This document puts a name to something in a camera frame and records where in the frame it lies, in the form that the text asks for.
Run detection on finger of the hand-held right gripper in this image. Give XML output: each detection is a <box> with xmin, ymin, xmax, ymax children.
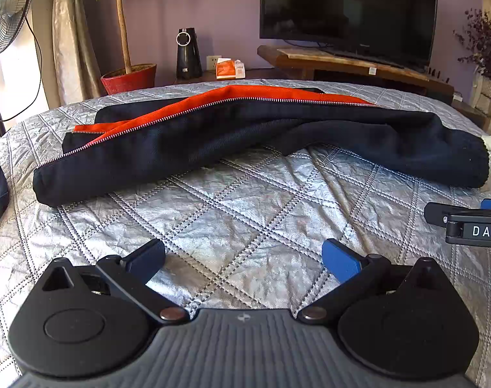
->
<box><xmin>424</xmin><ymin>198</ymin><xmax>491</xmax><ymax>224</ymax></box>

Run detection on beige curtain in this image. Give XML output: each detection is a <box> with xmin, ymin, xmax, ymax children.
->
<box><xmin>51</xmin><ymin>0</ymin><xmax>105</xmax><ymax>106</ymax></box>

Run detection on green indoor tree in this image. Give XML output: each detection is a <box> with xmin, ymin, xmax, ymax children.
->
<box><xmin>57</xmin><ymin>0</ymin><xmax>165</xmax><ymax>74</ymax></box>

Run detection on silver quilted bedspread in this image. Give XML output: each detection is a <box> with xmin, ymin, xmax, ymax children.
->
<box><xmin>0</xmin><ymin>79</ymin><xmax>491</xmax><ymax>388</ymax></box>

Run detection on navy jacket with orange lining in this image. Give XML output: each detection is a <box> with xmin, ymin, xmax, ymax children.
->
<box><xmin>32</xmin><ymin>85</ymin><xmax>490</xmax><ymax>208</ymax></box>

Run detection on dark wooden low cabinet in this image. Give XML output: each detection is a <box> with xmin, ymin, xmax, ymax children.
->
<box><xmin>154</xmin><ymin>67</ymin><xmax>313</xmax><ymax>88</ymax></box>

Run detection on black flat television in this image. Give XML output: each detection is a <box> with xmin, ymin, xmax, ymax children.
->
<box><xmin>259</xmin><ymin>0</ymin><xmax>439</xmax><ymax>70</ymax></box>

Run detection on black standing fan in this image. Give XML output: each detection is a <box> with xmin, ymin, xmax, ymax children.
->
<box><xmin>0</xmin><ymin>0</ymin><xmax>35</xmax><ymax>138</ymax></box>

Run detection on black cylindrical speaker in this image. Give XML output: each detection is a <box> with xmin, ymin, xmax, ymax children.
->
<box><xmin>176</xmin><ymin>27</ymin><xmax>203</xmax><ymax>80</ymax></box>

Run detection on dark wooden side table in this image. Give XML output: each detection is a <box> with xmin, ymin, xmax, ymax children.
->
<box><xmin>451</xmin><ymin>92</ymin><xmax>491</xmax><ymax>131</ymax></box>

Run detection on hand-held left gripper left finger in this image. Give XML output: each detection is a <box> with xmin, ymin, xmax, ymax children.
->
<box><xmin>41</xmin><ymin>238</ymin><xmax>189</xmax><ymax>325</ymax></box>

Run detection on purple dried flowers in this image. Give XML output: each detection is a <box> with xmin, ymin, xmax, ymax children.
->
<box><xmin>453</xmin><ymin>8</ymin><xmax>491</xmax><ymax>90</ymax></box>

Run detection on pale tall vase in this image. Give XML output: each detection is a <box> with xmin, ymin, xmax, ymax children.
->
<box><xmin>473</xmin><ymin>73</ymin><xmax>491</xmax><ymax>132</ymax></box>

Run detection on wooden television stand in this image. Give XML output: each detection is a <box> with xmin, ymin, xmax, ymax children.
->
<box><xmin>257</xmin><ymin>44</ymin><xmax>456</xmax><ymax>98</ymax></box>

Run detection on red plant pot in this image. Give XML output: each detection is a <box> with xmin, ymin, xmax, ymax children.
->
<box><xmin>101</xmin><ymin>63</ymin><xmax>158</xmax><ymax>96</ymax></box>

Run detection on orange tissue box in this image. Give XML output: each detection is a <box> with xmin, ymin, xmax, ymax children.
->
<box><xmin>215</xmin><ymin>57</ymin><xmax>246</xmax><ymax>80</ymax></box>

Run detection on light wooden board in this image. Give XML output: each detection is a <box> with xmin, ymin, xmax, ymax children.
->
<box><xmin>277</xmin><ymin>47</ymin><xmax>429</xmax><ymax>75</ymax></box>

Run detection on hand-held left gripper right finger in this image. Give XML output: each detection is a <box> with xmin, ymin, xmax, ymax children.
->
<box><xmin>297</xmin><ymin>238</ymin><xmax>446</xmax><ymax>325</ymax></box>

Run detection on black fan cable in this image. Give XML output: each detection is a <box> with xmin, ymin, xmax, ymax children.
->
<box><xmin>1</xmin><ymin>12</ymin><xmax>43</xmax><ymax>124</ymax></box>

